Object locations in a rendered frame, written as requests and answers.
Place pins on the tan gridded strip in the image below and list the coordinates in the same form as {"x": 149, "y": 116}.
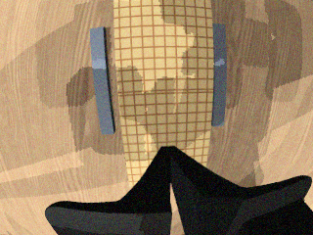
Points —
{"x": 164, "y": 64}

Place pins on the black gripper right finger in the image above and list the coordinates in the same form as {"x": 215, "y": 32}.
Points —
{"x": 211, "y": 205}

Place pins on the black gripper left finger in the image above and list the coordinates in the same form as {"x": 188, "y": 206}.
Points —
{"x": 145, "y": 210}

